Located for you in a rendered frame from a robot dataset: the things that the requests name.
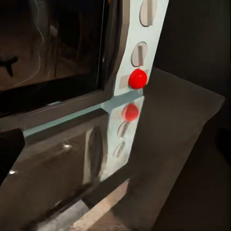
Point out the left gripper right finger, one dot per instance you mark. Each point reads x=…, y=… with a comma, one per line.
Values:
x=223, y=143

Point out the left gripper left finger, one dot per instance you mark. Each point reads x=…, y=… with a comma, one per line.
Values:
x=11, y=145

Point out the microwave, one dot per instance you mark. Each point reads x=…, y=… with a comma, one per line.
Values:
x=58, y=57

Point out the fridge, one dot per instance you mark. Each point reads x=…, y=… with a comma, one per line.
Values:
x=195, y=45

